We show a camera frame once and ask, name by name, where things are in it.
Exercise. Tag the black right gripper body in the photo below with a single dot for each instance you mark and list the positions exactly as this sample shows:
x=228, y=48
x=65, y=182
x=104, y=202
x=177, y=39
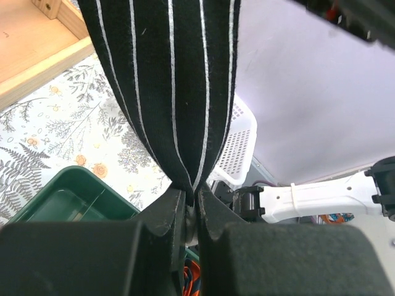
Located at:
x=371, y=21

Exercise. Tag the white plastic basket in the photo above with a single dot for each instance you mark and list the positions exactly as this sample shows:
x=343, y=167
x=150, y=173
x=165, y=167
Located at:
x=235, y=160

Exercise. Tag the wooden tray base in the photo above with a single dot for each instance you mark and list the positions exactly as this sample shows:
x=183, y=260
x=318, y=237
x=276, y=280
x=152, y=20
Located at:
x=39, y=40

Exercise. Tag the black white striped sock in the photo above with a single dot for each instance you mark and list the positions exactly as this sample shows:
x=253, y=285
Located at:
x=172, y=68

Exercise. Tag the green divided organizer box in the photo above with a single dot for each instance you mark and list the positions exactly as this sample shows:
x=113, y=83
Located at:
x=76, y=194

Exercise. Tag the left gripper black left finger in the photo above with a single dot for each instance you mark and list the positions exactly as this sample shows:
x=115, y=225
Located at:
x=140, y=256

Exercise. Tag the black orange rolled tie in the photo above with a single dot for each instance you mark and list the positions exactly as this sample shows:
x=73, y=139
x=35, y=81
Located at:
x=192, y=278

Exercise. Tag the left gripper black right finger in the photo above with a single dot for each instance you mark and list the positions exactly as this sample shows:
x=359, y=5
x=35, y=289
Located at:
x=241, y=258

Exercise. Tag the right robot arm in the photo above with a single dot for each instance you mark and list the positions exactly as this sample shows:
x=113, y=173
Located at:
x=315, y=106

